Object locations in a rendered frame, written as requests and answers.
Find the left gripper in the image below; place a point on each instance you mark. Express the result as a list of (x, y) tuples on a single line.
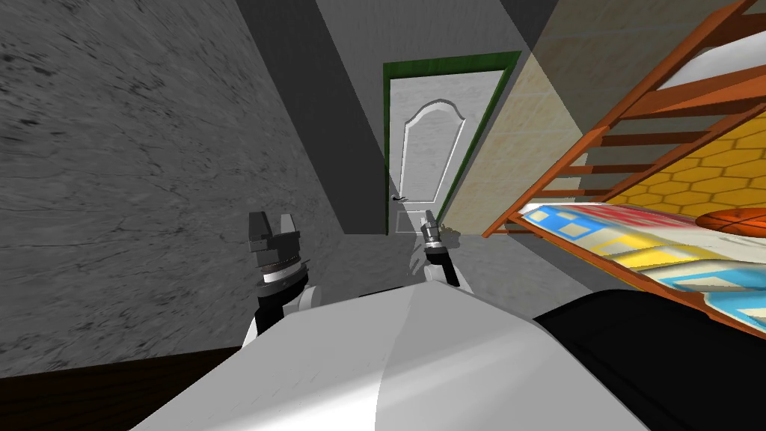
[(275, 246)]

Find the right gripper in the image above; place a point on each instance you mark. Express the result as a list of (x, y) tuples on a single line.
[(432, 234)]

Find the white panelled door leaf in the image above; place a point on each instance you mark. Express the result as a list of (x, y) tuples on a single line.
[(437, 149)]

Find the orange wooden bunk bed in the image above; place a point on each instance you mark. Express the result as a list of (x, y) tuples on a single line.
[(670, 179)]

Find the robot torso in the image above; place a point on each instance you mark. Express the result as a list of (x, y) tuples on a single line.
[(383, 365)]

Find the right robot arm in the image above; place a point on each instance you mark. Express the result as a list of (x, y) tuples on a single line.
[(646, 359)]

